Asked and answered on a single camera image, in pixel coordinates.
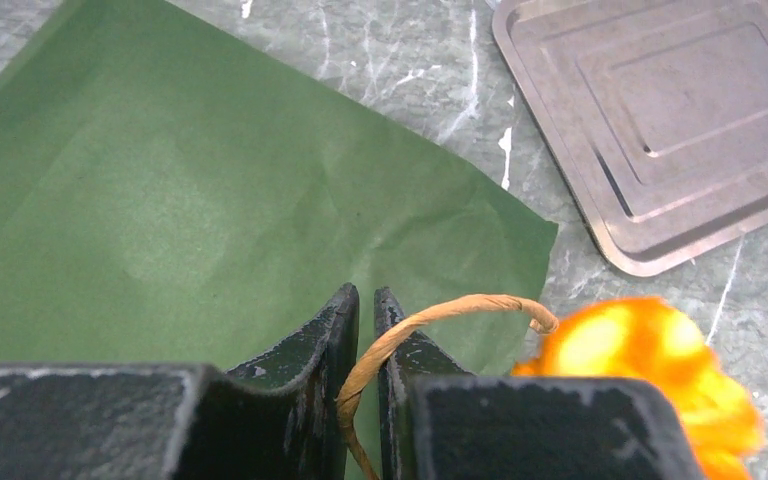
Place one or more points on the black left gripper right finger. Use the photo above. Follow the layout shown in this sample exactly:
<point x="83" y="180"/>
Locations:
<point x="439" y="421"/>

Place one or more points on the green paper bag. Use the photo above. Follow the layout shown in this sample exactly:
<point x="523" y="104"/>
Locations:
<point x="172" y="194"/>

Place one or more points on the metal baking tray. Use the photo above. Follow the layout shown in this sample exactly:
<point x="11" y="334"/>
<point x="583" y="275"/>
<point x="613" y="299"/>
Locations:
<point x="656" y="113"/>

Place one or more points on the braided orange fake bread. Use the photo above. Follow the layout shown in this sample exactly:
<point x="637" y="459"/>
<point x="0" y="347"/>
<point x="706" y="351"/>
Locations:
<point x="645" y="338"/>

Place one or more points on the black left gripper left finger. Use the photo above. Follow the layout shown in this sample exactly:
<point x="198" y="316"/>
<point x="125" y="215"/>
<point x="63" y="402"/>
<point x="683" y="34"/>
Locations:
<point x="271" y="417"/>

